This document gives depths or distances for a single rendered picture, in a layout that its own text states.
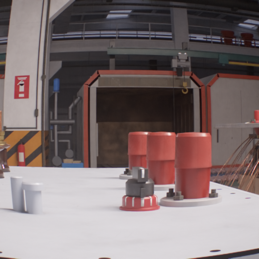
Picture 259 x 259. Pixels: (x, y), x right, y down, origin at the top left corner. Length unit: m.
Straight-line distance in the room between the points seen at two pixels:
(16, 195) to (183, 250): 0.40
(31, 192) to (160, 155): 0.53
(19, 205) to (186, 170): 0.32
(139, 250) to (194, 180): 0.44
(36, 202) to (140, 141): 0.82
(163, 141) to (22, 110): 10.30
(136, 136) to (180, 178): 0.65
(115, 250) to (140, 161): 1.08
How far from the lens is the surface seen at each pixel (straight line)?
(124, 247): 0.69
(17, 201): 0.98
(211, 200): 1.08
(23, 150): 11.52
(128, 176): 1.72
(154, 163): 1.41
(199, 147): 1.09
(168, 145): 1.41
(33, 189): 0.95
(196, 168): 1.09
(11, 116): 11.68
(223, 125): 4.49
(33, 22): 11.87
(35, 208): 0.96
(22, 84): 11.69
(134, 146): 1.74
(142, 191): 1.02
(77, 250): 0.66
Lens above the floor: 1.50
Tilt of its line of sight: level
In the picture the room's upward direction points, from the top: straight up
